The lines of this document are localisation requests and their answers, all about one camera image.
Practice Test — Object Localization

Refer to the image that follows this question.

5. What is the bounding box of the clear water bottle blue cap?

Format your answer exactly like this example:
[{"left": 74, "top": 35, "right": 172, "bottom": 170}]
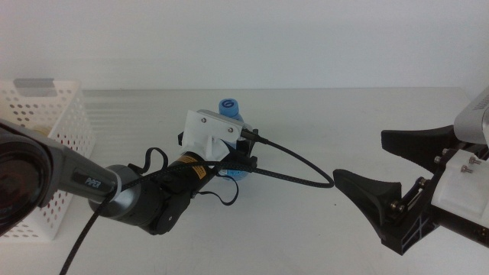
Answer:
[{"left": 217, "top": 98, "right": 253, "bottom": 182}]

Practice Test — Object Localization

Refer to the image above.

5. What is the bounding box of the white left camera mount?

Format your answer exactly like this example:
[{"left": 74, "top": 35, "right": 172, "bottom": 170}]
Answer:
[{"left": 180, "top": 109, "right": 245, "bottom": 161}]

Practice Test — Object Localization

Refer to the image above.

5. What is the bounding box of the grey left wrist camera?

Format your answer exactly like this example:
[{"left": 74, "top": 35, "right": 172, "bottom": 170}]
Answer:
[{"left": 196, "top": 109, "right": 254, "bottom": 135}]

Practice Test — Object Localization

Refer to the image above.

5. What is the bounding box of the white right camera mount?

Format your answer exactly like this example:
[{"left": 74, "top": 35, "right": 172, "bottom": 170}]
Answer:
[{"left": 431, "top": 147, "right": 489, "bottom": 218}]

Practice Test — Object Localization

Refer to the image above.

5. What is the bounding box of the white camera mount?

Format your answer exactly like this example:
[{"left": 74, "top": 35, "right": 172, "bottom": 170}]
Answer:
[
  {"left": 180, "top": 109, "right": 245, "bottom": 161},
  {"left": 431, "top": 147, "right": 489, "bottom": 218}
]

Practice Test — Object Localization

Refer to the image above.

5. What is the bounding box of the thick black braided cable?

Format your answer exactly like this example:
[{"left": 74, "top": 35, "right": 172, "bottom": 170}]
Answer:
[{"left": 59, "top": 128, "right": 335, "bottom": 275}]

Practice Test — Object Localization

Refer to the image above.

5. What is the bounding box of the thin black cable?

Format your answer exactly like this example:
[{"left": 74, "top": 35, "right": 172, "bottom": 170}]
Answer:
[{"left": 128, "top": 147, "right": 240, "bottom": 207}]

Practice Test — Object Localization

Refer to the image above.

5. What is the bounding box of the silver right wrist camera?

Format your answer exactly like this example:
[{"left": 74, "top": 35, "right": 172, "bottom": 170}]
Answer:
[{"left": 453, "top": 86, "right": 489, "bottom": 146}]

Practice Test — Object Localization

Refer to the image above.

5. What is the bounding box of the white perforated plastic basket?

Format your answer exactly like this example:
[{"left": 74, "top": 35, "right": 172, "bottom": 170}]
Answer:
[{"left": 0, "top": 78, "right": 96, "bottom": 244}]

